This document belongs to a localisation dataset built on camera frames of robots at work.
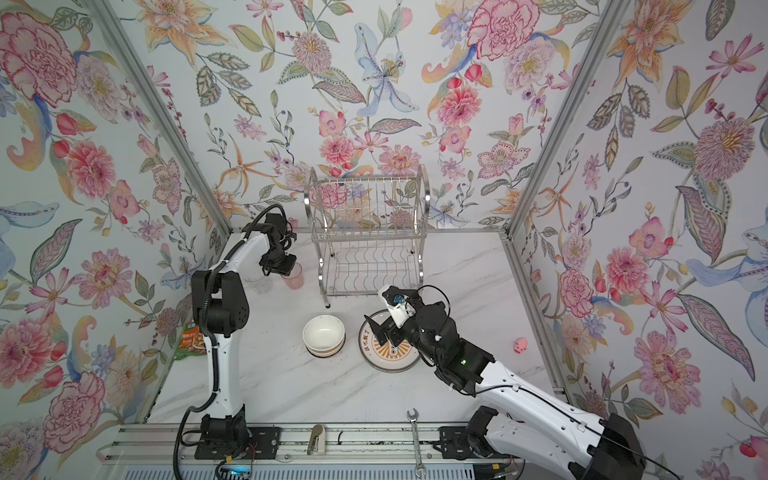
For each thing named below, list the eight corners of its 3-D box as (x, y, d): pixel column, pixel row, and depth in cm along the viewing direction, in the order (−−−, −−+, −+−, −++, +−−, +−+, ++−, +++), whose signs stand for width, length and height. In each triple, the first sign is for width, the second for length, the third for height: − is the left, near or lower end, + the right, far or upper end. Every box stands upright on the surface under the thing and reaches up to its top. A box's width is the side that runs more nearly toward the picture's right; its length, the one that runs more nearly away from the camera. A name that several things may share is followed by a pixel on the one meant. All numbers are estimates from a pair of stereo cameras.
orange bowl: (302, 356, 89) (296, 344, 82) (314, 325, 95) (309, 312, 89) (336, 363, 88) (332, 351, 81) (346, 331, 94) (343, 318, 88)
